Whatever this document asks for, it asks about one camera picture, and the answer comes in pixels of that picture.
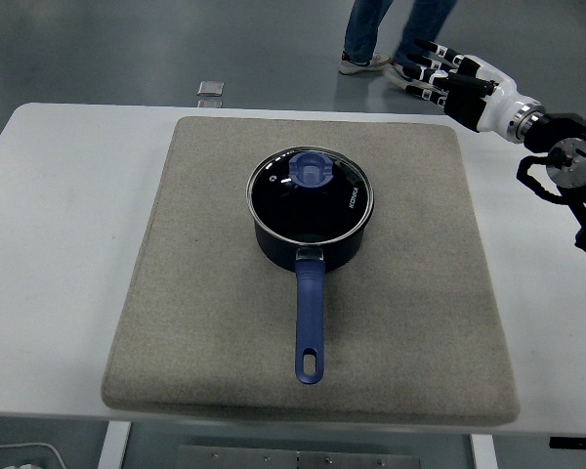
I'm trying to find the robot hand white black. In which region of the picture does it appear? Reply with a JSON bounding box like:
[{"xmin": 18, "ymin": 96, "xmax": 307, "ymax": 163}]
[{"xmin": 403, "ymin": 38, "xmax": 543, "ymax": 134}]

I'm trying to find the glass pot lid blue knob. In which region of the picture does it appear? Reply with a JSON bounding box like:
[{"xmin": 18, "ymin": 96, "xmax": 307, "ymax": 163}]
[{"xmin": 245, "ymin": 145, "xmax": 376, "ymax": 244}]

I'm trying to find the person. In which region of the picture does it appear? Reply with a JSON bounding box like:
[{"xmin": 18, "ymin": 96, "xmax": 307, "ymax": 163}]
[{"xmin": 339, "ymin": 0, "xmax": 458, "ymax": 92}]

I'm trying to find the beige fabric mat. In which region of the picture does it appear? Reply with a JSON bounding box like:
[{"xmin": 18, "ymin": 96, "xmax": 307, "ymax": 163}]
[{"xmin": 101, "ymin": 115, "xmax": 522, "ymax": 424}]

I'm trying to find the white table leg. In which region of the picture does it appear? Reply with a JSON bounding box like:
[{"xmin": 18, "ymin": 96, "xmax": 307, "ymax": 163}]
[
  {"xmin": 97, "ymin": 420, "xmax": 132, "ymax": 469},
  {"xmin": 470, "ymin": 433, "xmax": 498, "ymax": 469}
]

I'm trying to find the grey metal plate with screws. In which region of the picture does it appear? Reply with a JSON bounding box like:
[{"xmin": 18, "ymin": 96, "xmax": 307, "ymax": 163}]
[{"xmin": 177, "ymin": 444, "xmax": 424, "ymax": 469}]

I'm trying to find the white tray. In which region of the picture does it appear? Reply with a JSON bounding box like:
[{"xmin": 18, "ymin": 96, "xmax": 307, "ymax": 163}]
[{"xmin": 0, "ymin": 442, "xmax": 64, "ymax": 469}]

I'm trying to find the dark pot with blue handle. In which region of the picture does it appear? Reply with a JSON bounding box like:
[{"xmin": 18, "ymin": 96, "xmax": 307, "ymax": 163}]
[{"xmin": 246, "ymin": 160, "xmax": 375, "ymax": 386}]

